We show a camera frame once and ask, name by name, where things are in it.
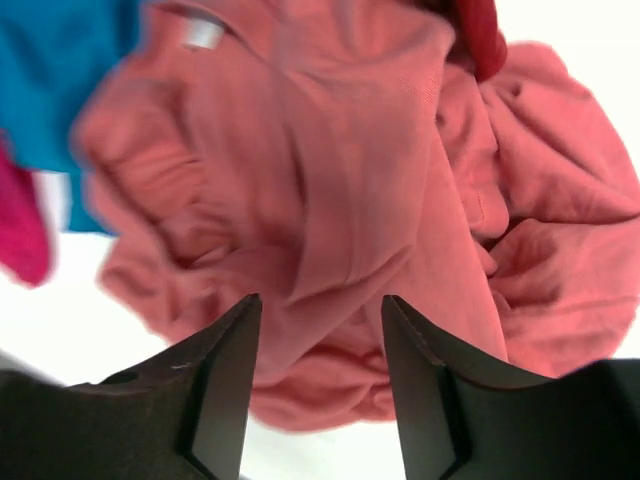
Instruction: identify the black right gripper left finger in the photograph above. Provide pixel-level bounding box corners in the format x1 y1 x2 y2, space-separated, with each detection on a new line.
1 294 262 479

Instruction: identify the salmon pink t-shirt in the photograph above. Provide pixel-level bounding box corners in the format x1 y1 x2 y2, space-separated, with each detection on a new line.
73 1 639 431

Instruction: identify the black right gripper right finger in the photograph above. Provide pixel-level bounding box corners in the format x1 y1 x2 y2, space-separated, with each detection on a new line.
381 295 639 480

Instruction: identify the magenta pink t-shirt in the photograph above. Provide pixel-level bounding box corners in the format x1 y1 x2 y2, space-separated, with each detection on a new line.
1 131 53 288

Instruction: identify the dark red t-shirt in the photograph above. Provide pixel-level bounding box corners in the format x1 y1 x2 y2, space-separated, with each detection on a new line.
419 0 507 82

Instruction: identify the teal blue t-shirt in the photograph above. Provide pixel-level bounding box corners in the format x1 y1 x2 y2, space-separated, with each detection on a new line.
1 0 140 233

